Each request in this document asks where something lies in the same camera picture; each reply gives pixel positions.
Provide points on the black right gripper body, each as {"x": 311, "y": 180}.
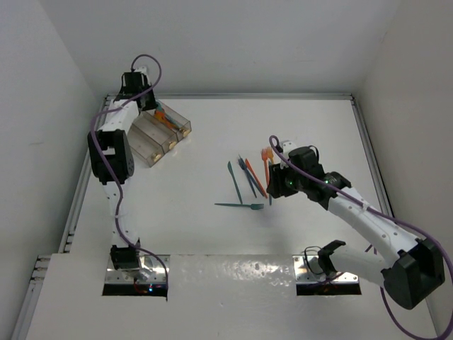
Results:
{"x": 284, "y": 182}

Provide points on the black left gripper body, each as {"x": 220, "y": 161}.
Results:
{"x": 149, "y": 102}

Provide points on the teal plastic fork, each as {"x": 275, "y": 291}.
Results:
{"x": 255, "y": 206}

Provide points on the yellow plastic spoon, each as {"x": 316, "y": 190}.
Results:
{"x": 166, "y": 118}

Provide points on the dark blue plastic spoon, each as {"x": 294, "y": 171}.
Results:
{"x": 173, "y": 124}

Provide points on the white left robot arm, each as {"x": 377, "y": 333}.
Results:
{"x": 112, "y": 162}

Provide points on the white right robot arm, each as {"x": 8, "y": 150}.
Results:
{"x": 407, "y": 267}

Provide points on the yellow plastic fork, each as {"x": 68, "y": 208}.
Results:
{"x": 270, "y": 155}

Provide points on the orange plastic fork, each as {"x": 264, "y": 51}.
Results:
{"x": 264, "y": 157}

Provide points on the orange plastic knife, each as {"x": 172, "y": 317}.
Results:
{"x": 261, "y": 188}

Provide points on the dark blue plastic fork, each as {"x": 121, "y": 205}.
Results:
{"x": 246, "y": 177}

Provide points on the clear middle container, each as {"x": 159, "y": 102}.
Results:
{"x": 156, "y": 132}

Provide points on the clear spoon container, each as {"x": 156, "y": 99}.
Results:
{"x": 164, "y": 112}

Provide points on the clear outer container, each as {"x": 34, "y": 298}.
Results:
{"x": 149, "y": 152}

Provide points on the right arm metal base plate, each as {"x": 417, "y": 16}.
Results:
{"x": 306, "y": 272}

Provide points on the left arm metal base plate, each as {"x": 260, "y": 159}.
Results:
{"x": 149, "y": 271}

